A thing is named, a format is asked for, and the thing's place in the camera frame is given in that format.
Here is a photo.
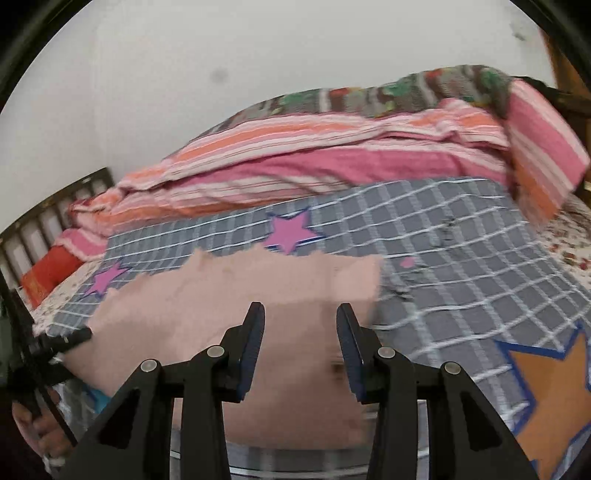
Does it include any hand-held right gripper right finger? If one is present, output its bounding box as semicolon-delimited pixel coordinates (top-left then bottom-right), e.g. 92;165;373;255
335;303;539;480

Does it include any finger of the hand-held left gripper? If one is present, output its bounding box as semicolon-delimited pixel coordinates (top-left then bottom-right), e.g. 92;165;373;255
41;327;94;357

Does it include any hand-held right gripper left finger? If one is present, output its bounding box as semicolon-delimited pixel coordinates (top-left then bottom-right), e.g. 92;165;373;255
60;301;267;480

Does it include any pink knit sweater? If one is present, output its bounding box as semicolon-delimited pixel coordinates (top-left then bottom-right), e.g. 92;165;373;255
60;249;385;450

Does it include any person's left hand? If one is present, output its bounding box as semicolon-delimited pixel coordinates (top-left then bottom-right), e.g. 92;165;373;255
11;399;80;474

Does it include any red pillow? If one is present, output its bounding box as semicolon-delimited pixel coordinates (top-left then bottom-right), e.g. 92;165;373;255
21;244;86;310

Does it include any grey checked star blanket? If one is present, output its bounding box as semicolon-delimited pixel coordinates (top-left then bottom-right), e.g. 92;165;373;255
41;178;591;480

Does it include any dark wooden slatted headboard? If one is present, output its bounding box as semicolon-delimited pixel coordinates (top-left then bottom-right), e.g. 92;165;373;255
0;167;116;296

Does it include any pink orange striped quilt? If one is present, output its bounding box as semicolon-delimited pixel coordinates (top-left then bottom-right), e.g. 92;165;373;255
58;80;591;259

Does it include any floral patchwork quilt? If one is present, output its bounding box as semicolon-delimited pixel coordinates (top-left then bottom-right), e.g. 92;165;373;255
259;65;518;121

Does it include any brown wooden door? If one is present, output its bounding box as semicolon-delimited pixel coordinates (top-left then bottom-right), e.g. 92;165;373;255
542;28;591;114

